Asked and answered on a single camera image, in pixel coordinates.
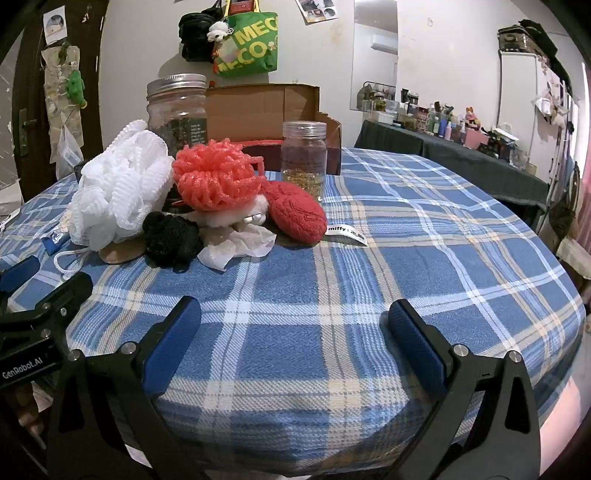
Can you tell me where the wall mirror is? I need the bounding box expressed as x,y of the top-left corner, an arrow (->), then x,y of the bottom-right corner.
349,0 -> 399,114

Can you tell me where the red rabbit-shaped sponge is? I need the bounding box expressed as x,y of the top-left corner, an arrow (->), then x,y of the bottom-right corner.
261,180 -> 369,246

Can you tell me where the person's left hand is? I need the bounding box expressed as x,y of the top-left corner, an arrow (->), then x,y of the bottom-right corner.
11,385 -> 49,437

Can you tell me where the black crochet hair tie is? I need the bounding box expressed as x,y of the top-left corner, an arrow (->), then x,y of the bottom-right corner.
142,211 -> 203,268

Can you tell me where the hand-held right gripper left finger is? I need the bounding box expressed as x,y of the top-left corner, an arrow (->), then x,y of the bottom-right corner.
46,295 -> 208,480

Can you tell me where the white cabinet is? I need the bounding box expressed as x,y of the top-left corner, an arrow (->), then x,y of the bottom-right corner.
498,48 -> 580,185

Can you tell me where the small picture card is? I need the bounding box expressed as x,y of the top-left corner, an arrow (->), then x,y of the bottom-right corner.
43,13 -> 70,47

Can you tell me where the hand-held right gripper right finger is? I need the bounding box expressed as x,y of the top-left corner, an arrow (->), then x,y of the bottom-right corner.
381,299 -> 543,480

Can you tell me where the round brown cardboard disc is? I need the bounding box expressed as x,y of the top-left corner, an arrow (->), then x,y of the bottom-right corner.
99,242 -> 146,265

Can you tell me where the wall photo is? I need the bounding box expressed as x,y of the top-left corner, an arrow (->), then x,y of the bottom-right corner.
295,0 -> 340,23

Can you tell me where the green plush toy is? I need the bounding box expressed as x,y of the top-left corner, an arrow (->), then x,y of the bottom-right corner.
65,69 -> 88,109

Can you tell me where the white plush keychain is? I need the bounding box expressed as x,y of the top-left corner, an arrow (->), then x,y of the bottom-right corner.
207,19 -> 232,43

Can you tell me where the patterned bag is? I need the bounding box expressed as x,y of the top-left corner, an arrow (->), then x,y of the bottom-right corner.
498,19 -> 559,58

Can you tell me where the blue plaid blanket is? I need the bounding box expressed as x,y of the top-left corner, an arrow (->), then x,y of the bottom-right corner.
0,147 -> 587,476

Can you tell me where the clear plastic bag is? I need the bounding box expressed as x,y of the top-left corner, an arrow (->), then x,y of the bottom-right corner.
56,127 -> 85,178

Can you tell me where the cluttered dresser with bottles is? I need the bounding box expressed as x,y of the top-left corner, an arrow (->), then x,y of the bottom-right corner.
358,82 -> 539,176

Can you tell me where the white fluffy hair clip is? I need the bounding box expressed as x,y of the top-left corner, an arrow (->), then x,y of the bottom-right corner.
198,194 -> 271,228

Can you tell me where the dark green covered table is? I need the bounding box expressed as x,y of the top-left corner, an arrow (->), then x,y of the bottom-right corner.
353,119 -> 550,217

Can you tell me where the metal door handle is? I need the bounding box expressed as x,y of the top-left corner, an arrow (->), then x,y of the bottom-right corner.
16,108 -> 40,158

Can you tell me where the black bag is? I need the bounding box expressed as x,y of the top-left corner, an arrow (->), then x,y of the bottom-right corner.
178,0 -> 227,63

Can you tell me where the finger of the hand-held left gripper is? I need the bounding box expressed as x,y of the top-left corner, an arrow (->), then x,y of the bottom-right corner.
0,255 -> 41,296
0,271 -> 94,354

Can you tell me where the white tissue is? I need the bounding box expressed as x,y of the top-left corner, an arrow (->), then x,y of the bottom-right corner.
198,225 -> 278,271

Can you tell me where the large glass jar metal lid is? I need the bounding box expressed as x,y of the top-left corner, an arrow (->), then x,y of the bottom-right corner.
147,74 -> 208,158

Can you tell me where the blue and white packet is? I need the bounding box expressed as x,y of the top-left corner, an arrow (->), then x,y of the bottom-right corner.
41,231 -> 70,254

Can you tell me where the hanging fabric organiser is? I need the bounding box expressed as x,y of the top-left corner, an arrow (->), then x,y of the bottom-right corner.
41,41 -> 86,162

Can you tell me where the white mesh bath pouf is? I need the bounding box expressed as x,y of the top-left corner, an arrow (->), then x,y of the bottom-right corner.
54,119 -> 175,278

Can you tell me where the coral mesh bath pouf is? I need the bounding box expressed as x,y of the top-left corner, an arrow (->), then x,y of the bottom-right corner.
172,140 -> 266,213

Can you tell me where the dark wooden door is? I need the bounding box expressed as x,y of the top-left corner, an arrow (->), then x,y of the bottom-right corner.
0,0 -> 109,204

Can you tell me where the cardboard box red lining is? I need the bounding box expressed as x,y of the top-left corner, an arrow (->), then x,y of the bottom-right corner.
203,83 -> 343,176

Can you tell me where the green tote bag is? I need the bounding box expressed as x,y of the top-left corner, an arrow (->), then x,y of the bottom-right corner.
212,0 -> 279,78

